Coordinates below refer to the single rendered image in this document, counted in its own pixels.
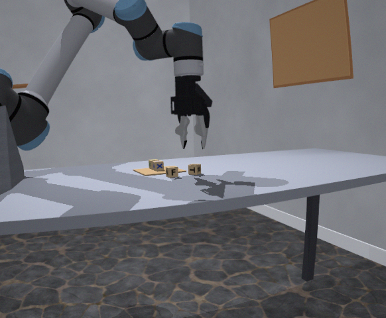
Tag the tan flat mat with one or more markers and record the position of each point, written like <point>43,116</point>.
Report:
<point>151,172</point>

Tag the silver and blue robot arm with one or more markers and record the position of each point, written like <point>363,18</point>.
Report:
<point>28,109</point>

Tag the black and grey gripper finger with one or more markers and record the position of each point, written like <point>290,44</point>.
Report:
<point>181,129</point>
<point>202,124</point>

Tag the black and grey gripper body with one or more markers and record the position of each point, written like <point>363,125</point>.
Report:
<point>190,103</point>

